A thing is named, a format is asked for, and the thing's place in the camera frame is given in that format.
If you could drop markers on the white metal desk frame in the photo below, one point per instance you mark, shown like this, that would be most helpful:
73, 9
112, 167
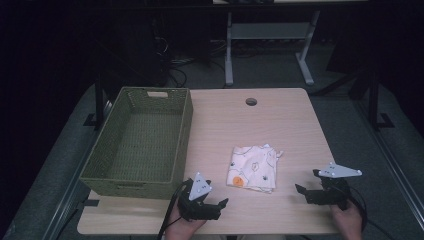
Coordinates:
266, 31

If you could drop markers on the person's left hand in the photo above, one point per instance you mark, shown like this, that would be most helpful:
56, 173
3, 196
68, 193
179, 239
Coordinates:
181, 228

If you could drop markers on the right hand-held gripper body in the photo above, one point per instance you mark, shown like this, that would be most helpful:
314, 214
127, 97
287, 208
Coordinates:
333, 190

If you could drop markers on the person's right hand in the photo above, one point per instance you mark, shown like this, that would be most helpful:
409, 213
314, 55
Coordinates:
346, 223

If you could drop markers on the black tape strip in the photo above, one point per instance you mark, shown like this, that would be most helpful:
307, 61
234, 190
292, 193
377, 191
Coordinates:
91, 202

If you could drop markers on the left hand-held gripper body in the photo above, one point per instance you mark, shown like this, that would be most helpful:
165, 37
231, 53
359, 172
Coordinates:
199, 193

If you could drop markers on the green woven basket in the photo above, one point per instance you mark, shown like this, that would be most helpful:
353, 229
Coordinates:
143, 143

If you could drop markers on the black metal stand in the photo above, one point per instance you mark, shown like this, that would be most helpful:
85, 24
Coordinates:
99, 103
374, 100

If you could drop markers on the white patterned cloth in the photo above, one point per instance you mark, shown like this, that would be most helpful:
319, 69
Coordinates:
255, 166

